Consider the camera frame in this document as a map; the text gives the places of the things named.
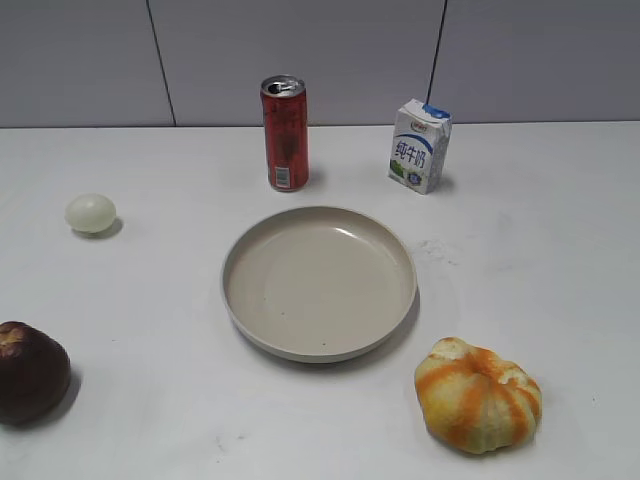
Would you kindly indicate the white egg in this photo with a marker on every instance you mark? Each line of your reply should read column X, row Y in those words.
column 90, row 213

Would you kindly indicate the beige round plate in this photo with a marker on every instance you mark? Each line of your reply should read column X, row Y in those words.
column 319, row 285

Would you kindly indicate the red soda can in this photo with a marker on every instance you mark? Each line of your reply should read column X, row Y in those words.
column 284, row 105

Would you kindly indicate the dark red apple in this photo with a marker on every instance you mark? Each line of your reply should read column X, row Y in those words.
column 35, row 373

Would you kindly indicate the white milk carton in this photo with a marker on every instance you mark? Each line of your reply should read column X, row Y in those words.
column 420, row 141

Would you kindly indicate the orange white pumpkin toy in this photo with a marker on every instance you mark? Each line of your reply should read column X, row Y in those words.
column 475, row 401

